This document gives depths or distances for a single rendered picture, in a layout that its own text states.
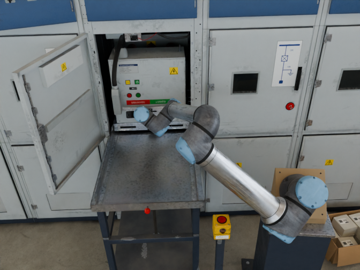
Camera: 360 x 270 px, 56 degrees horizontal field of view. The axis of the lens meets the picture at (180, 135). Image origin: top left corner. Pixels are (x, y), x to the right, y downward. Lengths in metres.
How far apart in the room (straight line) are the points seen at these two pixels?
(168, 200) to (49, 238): 1.39
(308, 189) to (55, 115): 1.36
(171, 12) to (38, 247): 2.03
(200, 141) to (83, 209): 1.72
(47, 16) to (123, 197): 1.09
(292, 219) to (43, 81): 1.38
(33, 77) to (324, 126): 1.90
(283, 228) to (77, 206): 1.78
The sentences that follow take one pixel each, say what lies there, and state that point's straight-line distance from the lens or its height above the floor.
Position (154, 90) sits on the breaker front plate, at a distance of 2.29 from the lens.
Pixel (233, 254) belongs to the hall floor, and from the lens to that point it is 2.73.
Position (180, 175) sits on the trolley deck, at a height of 0.85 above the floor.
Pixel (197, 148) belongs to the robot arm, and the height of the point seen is 1.34.
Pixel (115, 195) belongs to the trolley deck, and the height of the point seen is 0.85.
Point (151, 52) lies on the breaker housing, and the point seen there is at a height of 1.39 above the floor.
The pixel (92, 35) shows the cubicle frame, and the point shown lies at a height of 1.56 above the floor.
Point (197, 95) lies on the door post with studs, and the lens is 2.26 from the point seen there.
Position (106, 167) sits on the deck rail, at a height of 0.85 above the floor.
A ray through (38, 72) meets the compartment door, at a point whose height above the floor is 1.51.
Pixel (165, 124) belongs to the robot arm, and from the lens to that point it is 1.97.
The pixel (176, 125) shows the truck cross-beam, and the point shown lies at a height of 0.90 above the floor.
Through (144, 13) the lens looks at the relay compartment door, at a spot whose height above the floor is 1.69.
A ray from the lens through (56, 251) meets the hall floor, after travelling 2.91.
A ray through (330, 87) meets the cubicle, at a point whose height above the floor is 1.18.
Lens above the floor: 2.16
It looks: 33 degrees down
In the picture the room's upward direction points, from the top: 1 degrees counter-clockwise
